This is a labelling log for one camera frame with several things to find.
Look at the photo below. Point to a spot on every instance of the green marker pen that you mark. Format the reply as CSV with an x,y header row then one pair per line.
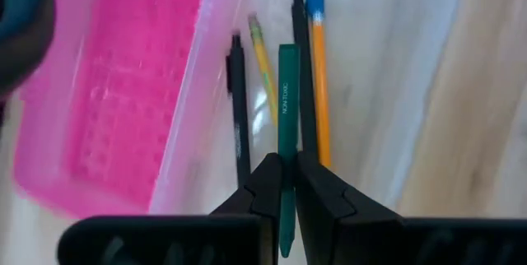
x,y
288,100

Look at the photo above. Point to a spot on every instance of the yellow pencil with pink eraser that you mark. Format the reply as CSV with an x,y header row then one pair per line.
x,y
263,67

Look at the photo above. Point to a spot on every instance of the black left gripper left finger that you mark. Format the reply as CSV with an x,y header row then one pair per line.
x,y
265,191

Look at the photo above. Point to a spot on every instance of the pink plastic box lid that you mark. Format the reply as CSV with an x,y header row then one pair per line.
x,y
115,92

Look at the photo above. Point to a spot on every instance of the translucent plastic supply box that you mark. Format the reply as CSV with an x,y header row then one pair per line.
x,y
370,92

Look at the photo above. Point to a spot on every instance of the black pen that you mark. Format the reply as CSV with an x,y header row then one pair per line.
x,y
304,71
241,112

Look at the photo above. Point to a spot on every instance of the orange pen with blue cap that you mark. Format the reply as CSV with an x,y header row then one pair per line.
x,y
321,92

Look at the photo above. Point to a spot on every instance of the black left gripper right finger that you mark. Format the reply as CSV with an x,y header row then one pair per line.
x,y
321,207

